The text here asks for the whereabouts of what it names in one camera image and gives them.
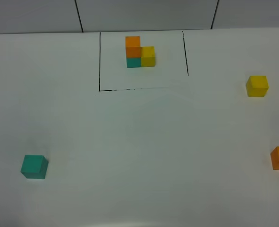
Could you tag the teal template block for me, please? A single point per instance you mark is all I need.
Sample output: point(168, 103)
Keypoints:
point(134, 62)

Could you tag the orange template block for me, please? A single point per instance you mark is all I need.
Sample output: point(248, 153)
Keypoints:
point(133, 46)

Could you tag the yellow template block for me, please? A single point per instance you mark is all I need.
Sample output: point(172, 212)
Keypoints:
point(148, 56)

